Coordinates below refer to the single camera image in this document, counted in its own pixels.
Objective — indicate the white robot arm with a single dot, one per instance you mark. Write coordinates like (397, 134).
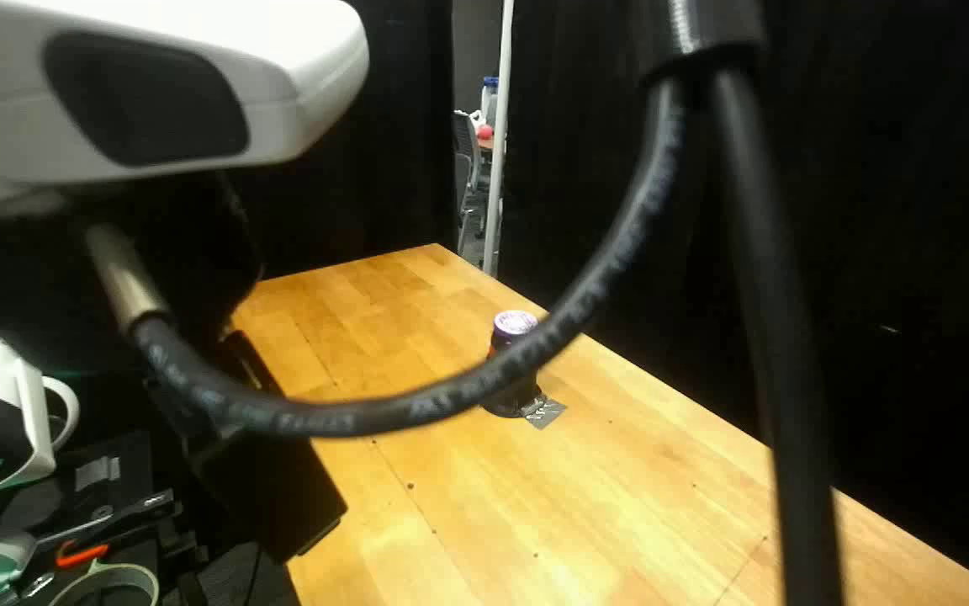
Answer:
(171, 68)

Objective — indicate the white vertical pole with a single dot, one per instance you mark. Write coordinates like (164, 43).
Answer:
(498, 134)

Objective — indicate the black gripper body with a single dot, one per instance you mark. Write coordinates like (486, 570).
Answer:
(270, 482)

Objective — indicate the grey tape patch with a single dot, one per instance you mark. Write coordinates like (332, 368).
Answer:
(543, 412)

